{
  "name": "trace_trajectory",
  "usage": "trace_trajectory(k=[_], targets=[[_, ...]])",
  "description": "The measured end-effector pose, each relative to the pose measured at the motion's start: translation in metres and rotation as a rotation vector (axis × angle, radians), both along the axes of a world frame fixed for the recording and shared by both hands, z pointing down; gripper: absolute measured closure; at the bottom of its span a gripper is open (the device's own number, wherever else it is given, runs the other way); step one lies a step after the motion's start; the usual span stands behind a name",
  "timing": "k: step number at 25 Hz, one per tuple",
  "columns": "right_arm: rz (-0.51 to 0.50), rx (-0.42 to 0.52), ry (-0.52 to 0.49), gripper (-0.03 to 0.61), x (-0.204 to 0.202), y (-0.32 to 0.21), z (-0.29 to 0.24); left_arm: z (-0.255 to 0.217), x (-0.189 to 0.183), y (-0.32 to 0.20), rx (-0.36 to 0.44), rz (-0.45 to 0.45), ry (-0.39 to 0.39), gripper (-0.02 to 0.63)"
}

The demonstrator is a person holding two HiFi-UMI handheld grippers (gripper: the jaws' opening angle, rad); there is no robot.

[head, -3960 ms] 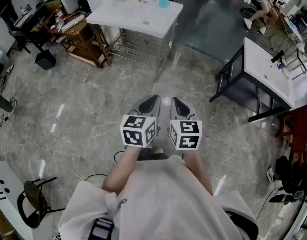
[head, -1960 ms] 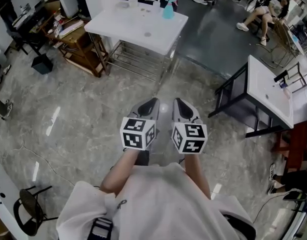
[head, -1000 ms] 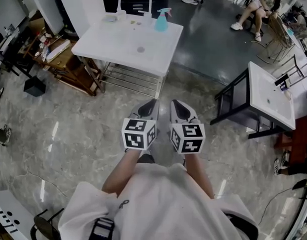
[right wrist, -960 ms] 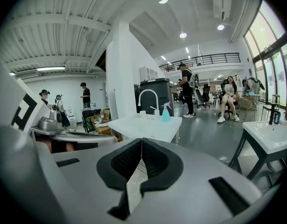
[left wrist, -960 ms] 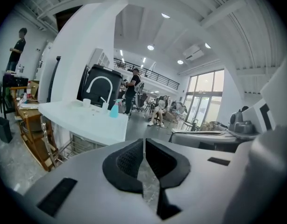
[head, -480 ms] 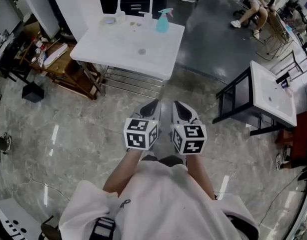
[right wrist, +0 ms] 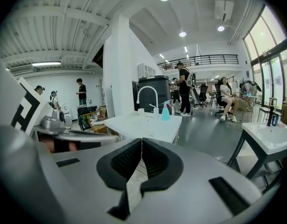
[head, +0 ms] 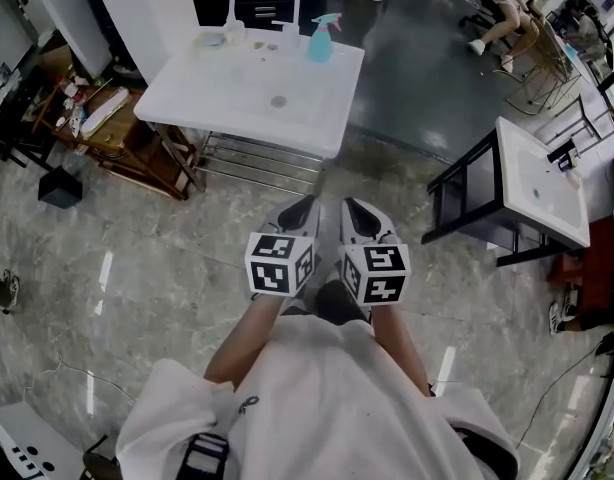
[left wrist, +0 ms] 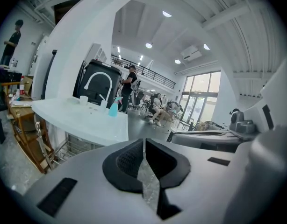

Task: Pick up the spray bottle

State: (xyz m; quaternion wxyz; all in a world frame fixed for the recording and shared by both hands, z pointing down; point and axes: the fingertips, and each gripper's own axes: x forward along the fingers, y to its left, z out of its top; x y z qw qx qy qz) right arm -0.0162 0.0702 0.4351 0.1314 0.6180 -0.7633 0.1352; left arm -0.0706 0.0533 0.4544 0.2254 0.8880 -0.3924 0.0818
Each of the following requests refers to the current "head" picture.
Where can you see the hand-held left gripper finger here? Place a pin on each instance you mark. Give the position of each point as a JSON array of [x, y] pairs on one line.
[[313, 223], [282, 215]]

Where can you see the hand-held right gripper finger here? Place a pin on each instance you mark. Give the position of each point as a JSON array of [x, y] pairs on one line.
[[347, 223], [379, 224]]

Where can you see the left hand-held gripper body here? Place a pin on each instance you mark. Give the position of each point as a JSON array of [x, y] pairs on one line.
[[269, 278]]

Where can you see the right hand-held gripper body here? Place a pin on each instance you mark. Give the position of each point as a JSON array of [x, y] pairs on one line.
[[382, 288]]

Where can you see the teal spray bottle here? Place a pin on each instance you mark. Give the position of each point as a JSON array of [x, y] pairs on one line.
[[319, 43]]

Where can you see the person's right forearm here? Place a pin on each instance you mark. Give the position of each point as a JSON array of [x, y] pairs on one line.
[[399, 348]]

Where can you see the person's left forearm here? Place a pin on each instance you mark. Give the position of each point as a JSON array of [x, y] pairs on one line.
[[242, 343]]

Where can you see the person's dark trousers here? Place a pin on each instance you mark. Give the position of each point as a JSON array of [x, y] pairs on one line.
[[339, 300]]

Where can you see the white sink basin with drainboard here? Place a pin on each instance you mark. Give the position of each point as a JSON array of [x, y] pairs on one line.
[[247, 98]]

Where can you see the person's white shirt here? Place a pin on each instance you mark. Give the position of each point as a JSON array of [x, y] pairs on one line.
[[312, 408]]

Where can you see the wooden cart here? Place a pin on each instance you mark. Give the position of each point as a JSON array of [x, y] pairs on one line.
[[137, 148]]

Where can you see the white cup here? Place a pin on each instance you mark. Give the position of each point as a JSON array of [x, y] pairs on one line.
[[235, 33]]

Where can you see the pale green soap dish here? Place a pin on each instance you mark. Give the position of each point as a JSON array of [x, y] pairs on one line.
[[210, 39]]

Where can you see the black faucet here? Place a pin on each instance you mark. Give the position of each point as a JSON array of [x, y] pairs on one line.
[[562, 155]]

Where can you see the white curved faucet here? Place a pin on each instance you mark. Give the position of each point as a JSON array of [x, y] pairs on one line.
[[296, 13]]

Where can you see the white soft package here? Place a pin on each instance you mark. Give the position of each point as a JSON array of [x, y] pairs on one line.
[[104, 113]]

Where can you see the reddish brown table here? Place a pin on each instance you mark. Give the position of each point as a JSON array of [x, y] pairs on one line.
[[587, 258]]

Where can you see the black waste bin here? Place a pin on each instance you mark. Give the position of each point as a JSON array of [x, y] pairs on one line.
[[59, 188]]

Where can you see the black stool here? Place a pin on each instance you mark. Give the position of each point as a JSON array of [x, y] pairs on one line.
[[99, 463]]

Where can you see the black table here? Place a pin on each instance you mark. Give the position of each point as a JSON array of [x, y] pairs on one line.
[[12, 118]]

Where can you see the white tall cabinet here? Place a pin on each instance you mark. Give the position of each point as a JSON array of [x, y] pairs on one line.
[[72, 18]]

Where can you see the white panel with black dots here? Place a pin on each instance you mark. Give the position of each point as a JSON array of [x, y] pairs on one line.
[[22, 443]]

